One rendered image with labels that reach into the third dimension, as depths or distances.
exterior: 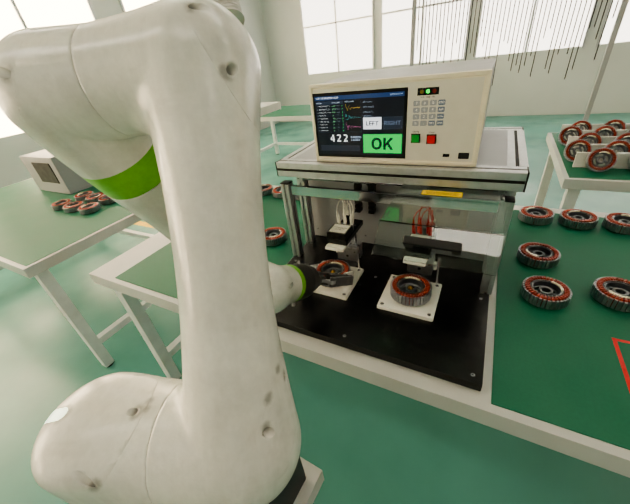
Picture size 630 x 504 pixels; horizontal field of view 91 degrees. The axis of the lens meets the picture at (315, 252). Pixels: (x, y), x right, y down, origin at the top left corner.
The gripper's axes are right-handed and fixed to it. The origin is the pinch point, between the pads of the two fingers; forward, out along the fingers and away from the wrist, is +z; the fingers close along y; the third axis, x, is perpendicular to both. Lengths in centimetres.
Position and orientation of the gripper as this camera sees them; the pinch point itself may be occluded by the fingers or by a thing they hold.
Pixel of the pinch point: (332, 272)
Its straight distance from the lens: 97.9
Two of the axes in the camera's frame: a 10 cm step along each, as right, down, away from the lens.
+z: 4.5, -0.4, 8.9
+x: 1.3, -9.9, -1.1
